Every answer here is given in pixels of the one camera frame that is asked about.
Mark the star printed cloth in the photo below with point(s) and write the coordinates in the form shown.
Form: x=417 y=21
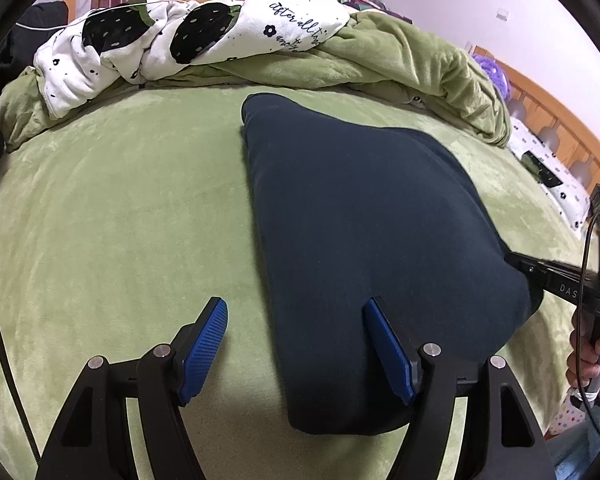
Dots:
x=565 y=417

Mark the person's blue jeans leg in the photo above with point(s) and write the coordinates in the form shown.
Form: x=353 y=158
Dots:
x=590 y=445

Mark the person's right hand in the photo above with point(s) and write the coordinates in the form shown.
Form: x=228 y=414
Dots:
x=587 y=365

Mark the white printed pillow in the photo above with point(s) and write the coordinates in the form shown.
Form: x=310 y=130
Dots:
x=555 y=180

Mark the purple fluffy cushion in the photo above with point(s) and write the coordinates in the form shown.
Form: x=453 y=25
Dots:
x=492 y=75

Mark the dark navy t-shirt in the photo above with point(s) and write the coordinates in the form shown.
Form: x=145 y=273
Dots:
x=370 y=210

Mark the white wall socket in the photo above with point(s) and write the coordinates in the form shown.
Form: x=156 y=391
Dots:
x=503 y=14

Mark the white printed green-backed duvet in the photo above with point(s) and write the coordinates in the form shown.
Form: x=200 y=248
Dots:
x=260 y=30

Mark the green fleece bed sheet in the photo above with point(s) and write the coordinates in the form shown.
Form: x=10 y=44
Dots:
x=130 y=210

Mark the black padded coat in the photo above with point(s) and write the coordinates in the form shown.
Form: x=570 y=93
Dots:
x=40 y=15

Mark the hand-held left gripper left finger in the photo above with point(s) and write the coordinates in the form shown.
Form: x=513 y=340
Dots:
x=205 y=355

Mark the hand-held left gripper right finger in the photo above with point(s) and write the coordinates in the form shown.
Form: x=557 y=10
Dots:
x=387 y=355

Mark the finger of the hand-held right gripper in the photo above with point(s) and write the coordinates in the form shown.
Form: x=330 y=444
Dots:
x=555 y=280

